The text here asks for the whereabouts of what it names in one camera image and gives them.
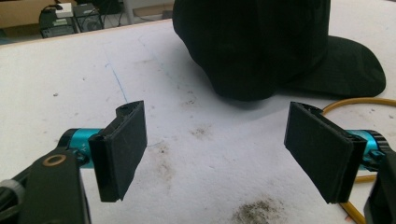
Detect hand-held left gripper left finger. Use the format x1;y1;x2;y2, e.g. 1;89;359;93
57;100;149;203

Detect black baseball cap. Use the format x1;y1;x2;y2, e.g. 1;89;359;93
172;0;387;102

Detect yellow cable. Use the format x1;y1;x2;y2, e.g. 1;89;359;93
320;97;396;224

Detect black speaker box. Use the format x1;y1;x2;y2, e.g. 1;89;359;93
73;3;105;34

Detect white power adapter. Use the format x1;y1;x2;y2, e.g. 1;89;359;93
54;3;75;19

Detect black electronic device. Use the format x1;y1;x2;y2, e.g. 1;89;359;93
38;8;79;39

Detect cardboard box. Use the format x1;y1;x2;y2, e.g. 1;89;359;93
0;0;78;30

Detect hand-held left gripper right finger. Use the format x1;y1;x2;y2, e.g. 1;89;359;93
283;101;390;204

